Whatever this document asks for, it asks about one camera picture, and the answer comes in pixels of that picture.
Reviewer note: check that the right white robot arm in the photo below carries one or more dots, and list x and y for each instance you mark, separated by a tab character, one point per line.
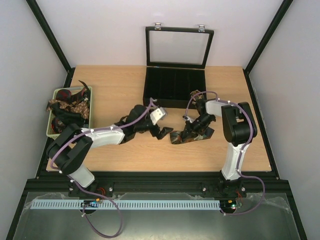
238	125

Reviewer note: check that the rolled patterned tie in box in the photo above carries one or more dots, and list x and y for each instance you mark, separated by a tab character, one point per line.
196	95

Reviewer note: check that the pile of ties in basket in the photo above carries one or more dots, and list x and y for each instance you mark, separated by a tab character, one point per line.
65	107

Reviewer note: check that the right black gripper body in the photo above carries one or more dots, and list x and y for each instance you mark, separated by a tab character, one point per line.
194	126

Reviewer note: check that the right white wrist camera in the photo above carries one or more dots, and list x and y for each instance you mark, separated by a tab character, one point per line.
187	118

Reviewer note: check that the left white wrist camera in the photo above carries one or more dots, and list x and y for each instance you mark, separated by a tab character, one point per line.
157	115

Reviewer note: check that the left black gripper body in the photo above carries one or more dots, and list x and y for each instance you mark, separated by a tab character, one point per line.
140	128

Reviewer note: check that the black compartment storage box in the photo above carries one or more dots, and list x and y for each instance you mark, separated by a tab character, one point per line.
176	58

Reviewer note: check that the light blue cable duct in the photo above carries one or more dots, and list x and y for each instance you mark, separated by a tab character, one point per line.
72	204

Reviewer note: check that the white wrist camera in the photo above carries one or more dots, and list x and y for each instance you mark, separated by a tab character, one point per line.
157	115
187	118

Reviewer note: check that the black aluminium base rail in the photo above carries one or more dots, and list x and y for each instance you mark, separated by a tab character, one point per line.
204	184

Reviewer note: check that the green perforated plastic basket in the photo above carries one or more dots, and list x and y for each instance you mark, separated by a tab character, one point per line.
57	132

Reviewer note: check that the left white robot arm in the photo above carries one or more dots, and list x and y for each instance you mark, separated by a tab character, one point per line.
69	150

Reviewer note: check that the brown teal patterned tie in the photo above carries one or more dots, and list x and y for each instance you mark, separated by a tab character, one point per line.
175	136

